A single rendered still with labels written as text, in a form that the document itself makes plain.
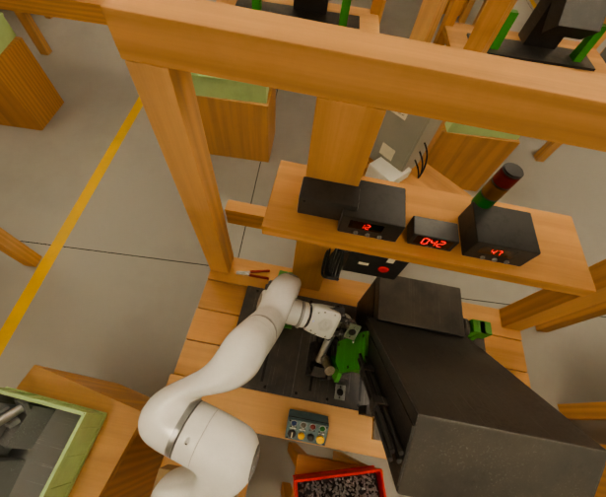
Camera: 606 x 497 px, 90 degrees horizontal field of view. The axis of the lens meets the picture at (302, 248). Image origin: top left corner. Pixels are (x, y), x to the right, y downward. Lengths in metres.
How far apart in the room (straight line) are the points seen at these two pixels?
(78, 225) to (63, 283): 0.51
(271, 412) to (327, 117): 1.05
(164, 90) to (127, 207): 2.30
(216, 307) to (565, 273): 1.23
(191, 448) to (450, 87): 0.76
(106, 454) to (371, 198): 1.33
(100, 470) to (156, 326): 1.10
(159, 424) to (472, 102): 0.79
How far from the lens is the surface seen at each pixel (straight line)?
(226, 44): 0.66
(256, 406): 1.32
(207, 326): 1.41
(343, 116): 0.68
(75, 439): 1.45
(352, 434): 1.36
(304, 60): 0.63
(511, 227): 0.95
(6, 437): 1.58
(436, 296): 1.19
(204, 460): 0.63
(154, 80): 0.77
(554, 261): 1.08
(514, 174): 0.88
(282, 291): 0.85
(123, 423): 1.54
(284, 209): 0.84
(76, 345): 2.62
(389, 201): 0.83
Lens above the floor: 2.22
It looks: 60 degrees down
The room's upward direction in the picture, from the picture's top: 10 degrees clockwise
